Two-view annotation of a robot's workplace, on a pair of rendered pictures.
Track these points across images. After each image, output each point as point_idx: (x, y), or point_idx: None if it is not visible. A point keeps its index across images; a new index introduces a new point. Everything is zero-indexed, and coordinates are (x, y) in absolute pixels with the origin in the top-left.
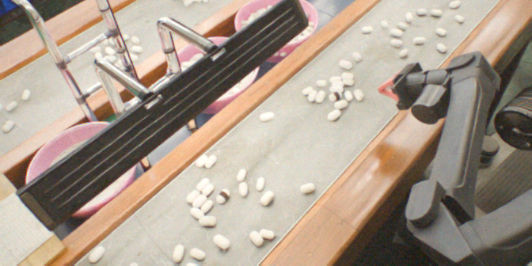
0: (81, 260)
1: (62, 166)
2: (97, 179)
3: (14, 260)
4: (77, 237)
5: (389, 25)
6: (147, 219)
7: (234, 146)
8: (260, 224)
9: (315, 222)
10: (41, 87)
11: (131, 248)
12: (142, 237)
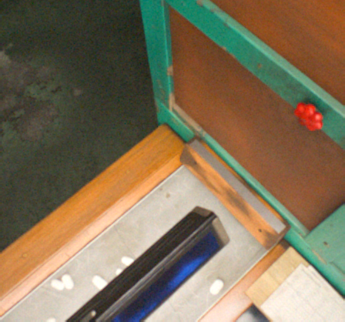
0: (232, 286)
1: (178, 240)
2: (155, 245)
3: (290, 284)
4: (237, 304)
5: None
6: (172, 321)
7: None
8: (62, 298)
9: (9, 286)
10: None
11: (185, 290)
12: (175, 302)
